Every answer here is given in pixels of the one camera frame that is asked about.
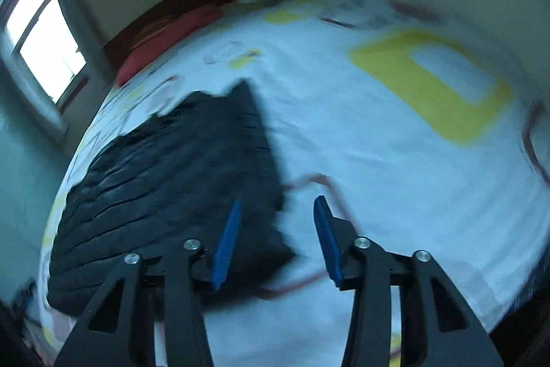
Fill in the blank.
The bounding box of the black quilted puffer jacket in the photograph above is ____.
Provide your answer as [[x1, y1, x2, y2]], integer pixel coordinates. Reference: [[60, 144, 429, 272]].
[[46, 79, 297, 318]]

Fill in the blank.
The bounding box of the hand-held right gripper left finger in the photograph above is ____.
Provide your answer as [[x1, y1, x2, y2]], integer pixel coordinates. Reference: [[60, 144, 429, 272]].
[[54, 200, 241, 367]]

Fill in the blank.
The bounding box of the white framed window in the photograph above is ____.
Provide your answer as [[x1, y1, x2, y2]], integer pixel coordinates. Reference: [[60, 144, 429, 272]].
[[0, 0, 89, 105]]

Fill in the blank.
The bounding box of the pink pillow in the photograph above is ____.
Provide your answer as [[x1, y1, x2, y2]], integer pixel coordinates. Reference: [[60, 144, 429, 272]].
[[116, 3, 225, 86]]

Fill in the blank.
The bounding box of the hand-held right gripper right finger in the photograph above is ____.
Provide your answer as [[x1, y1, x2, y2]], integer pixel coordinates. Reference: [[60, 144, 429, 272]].
[[313, 196, 504, 367]]

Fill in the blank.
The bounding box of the dark wooden headboard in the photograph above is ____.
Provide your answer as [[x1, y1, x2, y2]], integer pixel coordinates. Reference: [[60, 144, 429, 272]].
[[103, 0, 237, 58]]

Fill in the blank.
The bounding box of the patterned white bed sheet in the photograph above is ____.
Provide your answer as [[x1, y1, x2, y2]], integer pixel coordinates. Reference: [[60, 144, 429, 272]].
[[36, 0, 550, 367]]

